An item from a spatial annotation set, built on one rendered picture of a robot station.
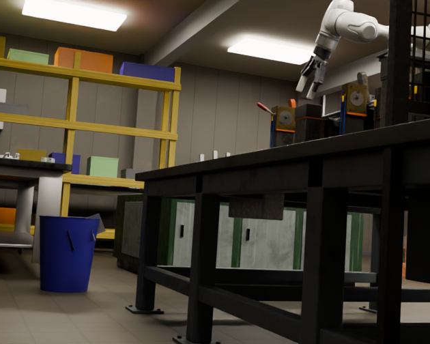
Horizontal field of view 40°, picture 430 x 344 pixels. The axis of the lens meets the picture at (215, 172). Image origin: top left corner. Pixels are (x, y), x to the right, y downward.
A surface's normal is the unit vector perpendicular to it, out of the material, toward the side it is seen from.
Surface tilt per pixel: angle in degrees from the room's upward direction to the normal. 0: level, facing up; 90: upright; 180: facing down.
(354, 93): 90
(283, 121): 90
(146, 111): 90
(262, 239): 90
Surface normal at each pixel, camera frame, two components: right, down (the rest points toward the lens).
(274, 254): 0.40, -0.05
